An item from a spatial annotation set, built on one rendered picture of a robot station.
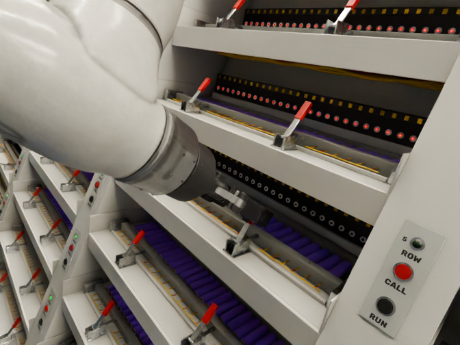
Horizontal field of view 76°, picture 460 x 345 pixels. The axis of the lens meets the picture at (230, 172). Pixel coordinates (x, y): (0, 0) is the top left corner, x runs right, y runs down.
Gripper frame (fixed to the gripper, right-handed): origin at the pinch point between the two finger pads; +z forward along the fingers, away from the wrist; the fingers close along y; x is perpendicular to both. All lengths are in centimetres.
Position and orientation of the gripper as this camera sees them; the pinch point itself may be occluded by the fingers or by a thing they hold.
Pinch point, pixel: (254, 212)
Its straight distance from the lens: 50.2
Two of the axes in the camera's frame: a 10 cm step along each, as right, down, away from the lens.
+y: 6.7, 3.5, -6.6
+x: 5.2, -8.5, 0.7
